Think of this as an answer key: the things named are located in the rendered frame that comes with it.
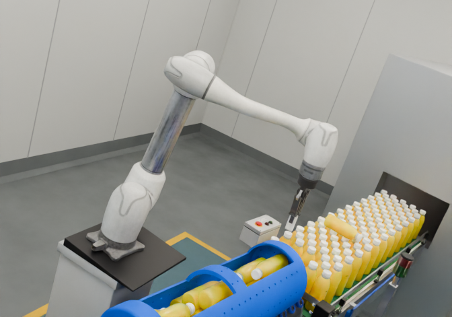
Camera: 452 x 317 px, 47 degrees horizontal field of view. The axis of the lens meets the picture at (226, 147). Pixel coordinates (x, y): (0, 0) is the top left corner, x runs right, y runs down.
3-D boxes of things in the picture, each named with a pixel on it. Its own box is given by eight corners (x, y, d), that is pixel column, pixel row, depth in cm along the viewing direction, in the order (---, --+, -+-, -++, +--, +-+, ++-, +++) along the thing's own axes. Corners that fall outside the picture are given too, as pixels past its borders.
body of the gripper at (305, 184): (303, 169, 204) (296, 190, 207) (296, 174, 197) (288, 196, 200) (321, 178, 202) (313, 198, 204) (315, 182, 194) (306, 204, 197)
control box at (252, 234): (238, 239, 260) (245, 221, 257) (259, 230, 276) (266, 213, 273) (254, 249, 255) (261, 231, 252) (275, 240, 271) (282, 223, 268)
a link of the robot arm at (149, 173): (109, 208, 224) (126, 188, 245) (143, 225, 225) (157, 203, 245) (180, 46, 197) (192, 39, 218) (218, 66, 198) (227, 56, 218)
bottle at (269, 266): (272, 255, 222) (247, 266, 207) (285, 252, 217) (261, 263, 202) (277, 271, 221) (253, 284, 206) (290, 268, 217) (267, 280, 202)
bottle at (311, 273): (306, 305, 241) (320, 272, 235) (291, 301, 241) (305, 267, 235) (305, 297, 248) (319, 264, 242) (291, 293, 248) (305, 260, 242)
